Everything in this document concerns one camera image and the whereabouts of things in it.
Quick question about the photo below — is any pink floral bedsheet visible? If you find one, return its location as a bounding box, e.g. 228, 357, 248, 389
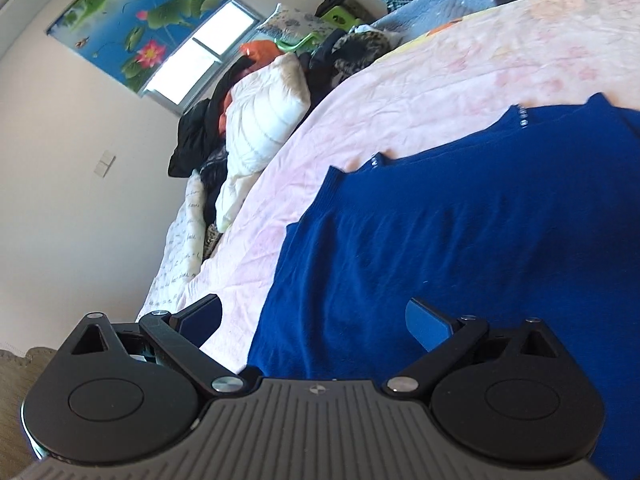
137, 0, 640, 377

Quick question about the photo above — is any window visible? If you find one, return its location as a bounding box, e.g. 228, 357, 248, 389
140, 0, 264, 111

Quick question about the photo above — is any dark patterned garment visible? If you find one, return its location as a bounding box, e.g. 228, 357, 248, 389
200, 157, 231, 226

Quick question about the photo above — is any orange cloth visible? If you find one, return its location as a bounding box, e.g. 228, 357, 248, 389
239, 40, 279, 69

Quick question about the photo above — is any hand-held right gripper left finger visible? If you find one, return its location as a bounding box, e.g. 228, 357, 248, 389
62, 293, 249, 402

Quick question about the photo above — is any leopard print fabric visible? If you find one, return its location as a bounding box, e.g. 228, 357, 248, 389
332, 30, 396, 74

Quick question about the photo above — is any script print quilt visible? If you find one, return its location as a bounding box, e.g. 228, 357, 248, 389
149, 170, 211, 306

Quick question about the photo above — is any light blue quilted blanket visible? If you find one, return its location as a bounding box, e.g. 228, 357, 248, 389
372, 0, 501, 31

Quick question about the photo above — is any white wall switch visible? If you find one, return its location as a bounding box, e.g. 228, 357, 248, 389
94, 150, 117, 179

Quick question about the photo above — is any lotus print roller blind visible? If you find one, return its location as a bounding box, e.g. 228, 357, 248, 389
47, 0, 240, 94

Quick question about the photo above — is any black clothing heap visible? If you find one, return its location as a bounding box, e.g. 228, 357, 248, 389
167, 55, 256, 179

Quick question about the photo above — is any white quilted comforter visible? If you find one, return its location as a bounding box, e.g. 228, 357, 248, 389
215, 52, 314, 234

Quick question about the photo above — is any grey floral cushion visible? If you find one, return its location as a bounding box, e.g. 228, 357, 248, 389
257, 4, 329, 44

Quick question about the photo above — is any blue knit sweater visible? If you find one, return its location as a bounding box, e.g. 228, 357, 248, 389
247, 92, 640, 480

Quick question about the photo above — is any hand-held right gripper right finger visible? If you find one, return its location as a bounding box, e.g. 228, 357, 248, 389
382, 297, 562, 403

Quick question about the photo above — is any green plastic stool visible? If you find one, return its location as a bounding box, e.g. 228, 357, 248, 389
277, 5, 361, 54

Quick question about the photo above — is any beige mat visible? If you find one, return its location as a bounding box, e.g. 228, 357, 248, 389
0, 345, 56, 466

